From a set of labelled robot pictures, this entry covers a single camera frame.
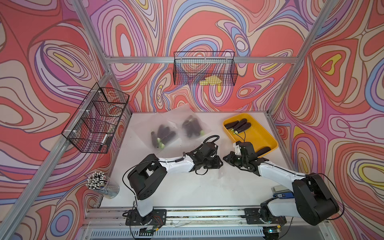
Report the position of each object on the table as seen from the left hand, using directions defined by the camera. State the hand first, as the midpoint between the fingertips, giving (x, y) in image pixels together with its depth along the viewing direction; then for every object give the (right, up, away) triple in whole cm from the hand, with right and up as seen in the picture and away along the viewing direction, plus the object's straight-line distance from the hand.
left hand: (225, 165), depth 83 cm
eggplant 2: (+17, +24, +26) cm, 39 cm away
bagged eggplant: (-38, +16, +18) cm, 45 cm away
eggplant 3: (+27, +6, +12) cm, 31 cm away
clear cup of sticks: (-61, -3, -15) cm, 63 cm away
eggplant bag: (-15, +19, +22) cm, 33 cm away
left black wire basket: (-70, +23, -4) cm, 74 cm away
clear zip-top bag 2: (-23, +33, +34) cm, 53 cm away
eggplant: (-22, +22, +25) cm, 40 cm away
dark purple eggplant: (-45, +14, +20) cm, 51 cm away
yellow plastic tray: (+28, +16, +24) cm, 41 cm away
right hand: (0, +1, +5) cm, 5 cm away
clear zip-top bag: (-54, +20, +25) cm, 63 cm away
